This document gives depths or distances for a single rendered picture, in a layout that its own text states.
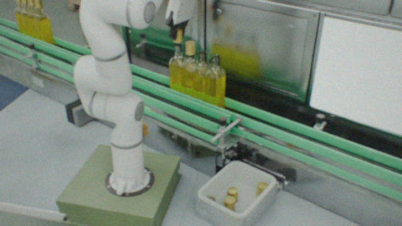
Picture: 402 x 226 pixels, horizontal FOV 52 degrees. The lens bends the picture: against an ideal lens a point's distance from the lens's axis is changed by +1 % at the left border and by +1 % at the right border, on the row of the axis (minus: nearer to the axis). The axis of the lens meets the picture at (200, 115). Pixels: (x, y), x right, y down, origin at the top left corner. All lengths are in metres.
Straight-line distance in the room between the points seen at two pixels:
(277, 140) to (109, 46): 0.65
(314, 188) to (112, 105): 0.69
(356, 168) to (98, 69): 0.79
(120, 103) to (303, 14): 0.63
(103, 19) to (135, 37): 0.90
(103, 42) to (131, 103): 0.21
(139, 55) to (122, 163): 0.82
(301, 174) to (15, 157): 1.05
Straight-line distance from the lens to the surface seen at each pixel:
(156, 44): 1.84
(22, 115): 1.99
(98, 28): 1.02
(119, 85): 1.08
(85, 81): 1.12
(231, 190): 1.33
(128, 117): 1.14
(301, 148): 1.34
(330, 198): 1.37
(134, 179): 1.27
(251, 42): 1.48
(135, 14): 0.97
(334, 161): 1.32
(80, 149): 1.67
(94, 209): 1.27
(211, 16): 1.55
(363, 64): 1.33
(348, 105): 1.40
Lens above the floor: 1.69
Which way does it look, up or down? 31 degrees down
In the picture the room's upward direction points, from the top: straight up
